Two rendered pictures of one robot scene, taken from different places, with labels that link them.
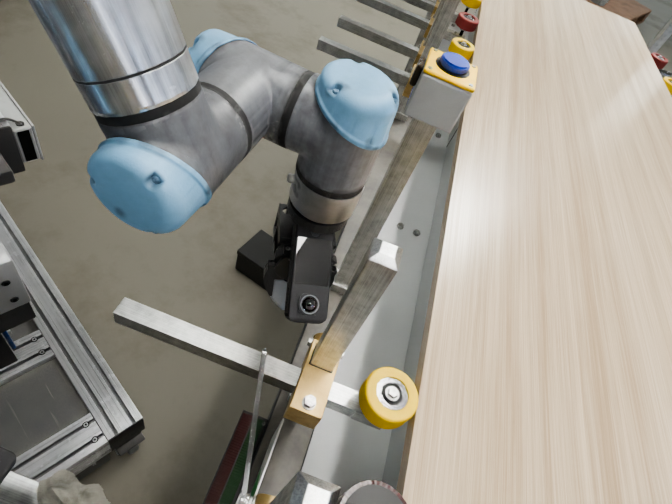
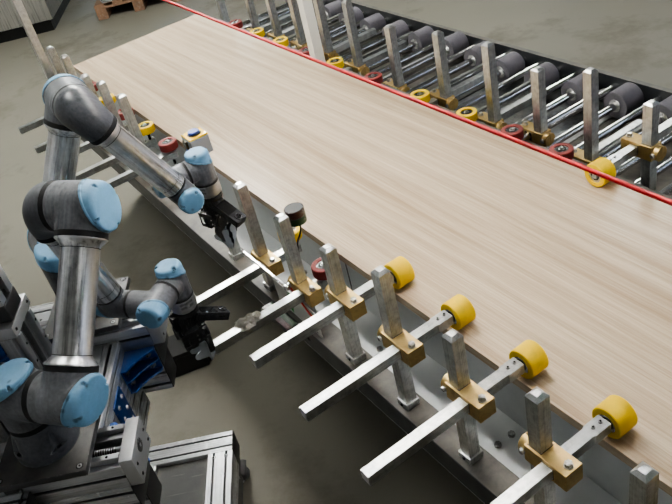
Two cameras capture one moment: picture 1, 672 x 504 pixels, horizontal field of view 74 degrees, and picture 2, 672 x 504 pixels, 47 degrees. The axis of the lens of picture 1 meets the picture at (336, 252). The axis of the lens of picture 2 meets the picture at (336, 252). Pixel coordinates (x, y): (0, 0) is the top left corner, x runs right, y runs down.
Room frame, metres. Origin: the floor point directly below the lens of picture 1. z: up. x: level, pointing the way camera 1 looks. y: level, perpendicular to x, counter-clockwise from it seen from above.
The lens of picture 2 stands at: (-1.72, 0.60, 2.32)
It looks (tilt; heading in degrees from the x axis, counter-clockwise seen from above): 36 degrees down; 336
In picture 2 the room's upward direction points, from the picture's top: 14 degrees counter-clockwise
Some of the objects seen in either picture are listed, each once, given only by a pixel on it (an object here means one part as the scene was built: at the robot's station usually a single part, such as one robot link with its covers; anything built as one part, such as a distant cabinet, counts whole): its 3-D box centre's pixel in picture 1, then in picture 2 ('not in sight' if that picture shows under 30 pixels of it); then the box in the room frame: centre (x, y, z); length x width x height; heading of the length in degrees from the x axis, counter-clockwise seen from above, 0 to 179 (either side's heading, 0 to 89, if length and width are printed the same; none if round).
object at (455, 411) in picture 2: not in sight; (451, 413); (-0.71, -0.03, 0.95); 0.50 x 0.04 x 0.04; 92
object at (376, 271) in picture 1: (330, 347); (258, 243); (0.33, -0.05, 0.89); 0.03 x 0.03 x 0.48; 2
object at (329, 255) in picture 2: not in sight; (344, 312); (-0.17, -0.07, 0.88); 0.03 x 0.03 x 0.48; 2
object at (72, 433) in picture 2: not in sight; (39, 427); (-0.20, 0.76, 1.09); 0.15 x 0.15 x 0.10
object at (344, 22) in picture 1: (397, 46); (112, 161); (1.54, 0.10, 0.82); 0.43 x 0.03 x 0.04; 92
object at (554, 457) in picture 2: not in sight; (549, 458); (-0.94, -0.10, 0.95); 0.13 x 0.06 x 0.05; 2
